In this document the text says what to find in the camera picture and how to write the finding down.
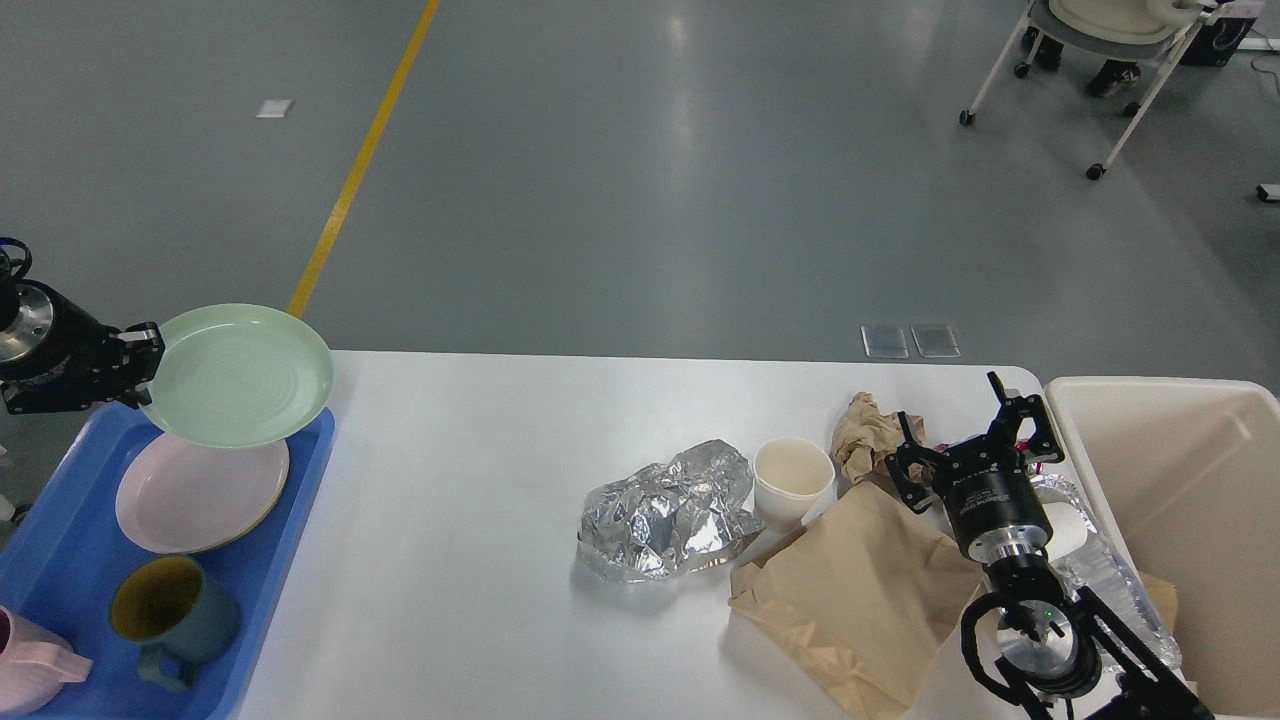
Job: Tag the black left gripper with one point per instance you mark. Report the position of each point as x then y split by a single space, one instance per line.
57 358

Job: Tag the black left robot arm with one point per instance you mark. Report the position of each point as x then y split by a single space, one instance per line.
16 261

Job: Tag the pink plate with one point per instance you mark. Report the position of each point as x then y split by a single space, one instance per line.
177 497

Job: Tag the white paper on floor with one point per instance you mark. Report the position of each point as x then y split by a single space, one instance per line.
274 109

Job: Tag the crumpled aluminium foil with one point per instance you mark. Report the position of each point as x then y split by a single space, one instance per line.
670 519

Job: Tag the white office chair right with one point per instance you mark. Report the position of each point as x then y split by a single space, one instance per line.
1142 32

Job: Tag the floor socket plate left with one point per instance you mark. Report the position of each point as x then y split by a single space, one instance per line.
886 342

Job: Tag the white paper cup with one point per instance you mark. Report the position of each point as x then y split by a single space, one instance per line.
794 482

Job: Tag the person's feet under chair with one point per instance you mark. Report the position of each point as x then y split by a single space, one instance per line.
1114 75

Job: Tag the floor socket plate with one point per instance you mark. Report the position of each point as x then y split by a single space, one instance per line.
935 340
886 342

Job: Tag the crumpled brown paper ball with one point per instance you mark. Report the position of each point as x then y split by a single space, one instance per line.
863 438

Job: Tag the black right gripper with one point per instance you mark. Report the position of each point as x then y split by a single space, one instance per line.
991 505

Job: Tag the clear plastic bottle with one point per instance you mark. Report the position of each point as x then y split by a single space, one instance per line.
1085 557

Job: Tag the brown paper bag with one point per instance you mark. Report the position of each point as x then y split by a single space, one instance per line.
863 601

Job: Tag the blue plastic tray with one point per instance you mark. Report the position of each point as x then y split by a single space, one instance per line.
64 562

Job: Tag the beige plastic bin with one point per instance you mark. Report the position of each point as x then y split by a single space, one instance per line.
1184 474

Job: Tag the green plate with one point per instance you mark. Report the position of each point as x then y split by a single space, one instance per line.
239 376

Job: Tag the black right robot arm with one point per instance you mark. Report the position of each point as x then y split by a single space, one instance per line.
1060 608

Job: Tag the floor socket plate right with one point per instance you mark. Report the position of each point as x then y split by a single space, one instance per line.
935 340

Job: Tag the pink mug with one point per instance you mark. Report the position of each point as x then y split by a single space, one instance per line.
36 664

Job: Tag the dark teal mug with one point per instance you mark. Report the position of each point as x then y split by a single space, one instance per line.
179 617

